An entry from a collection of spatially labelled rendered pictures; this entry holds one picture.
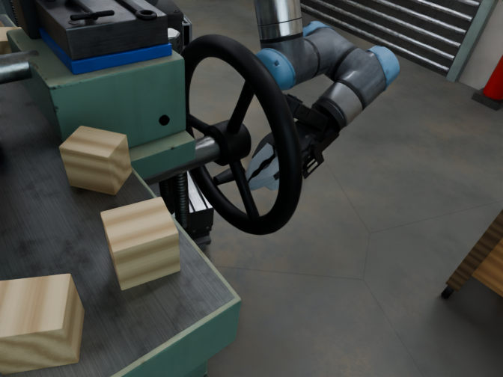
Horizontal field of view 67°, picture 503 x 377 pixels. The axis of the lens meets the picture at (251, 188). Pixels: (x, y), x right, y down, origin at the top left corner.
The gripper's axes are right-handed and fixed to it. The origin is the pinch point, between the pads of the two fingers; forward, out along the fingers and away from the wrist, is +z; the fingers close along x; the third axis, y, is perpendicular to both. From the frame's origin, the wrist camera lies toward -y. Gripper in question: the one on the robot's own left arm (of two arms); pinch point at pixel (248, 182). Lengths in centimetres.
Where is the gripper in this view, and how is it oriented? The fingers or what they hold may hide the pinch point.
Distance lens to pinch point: 66.3
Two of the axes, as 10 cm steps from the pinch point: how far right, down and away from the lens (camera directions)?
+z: -7.2, 6.8, -1.1
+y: 3.1, 4.6, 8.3
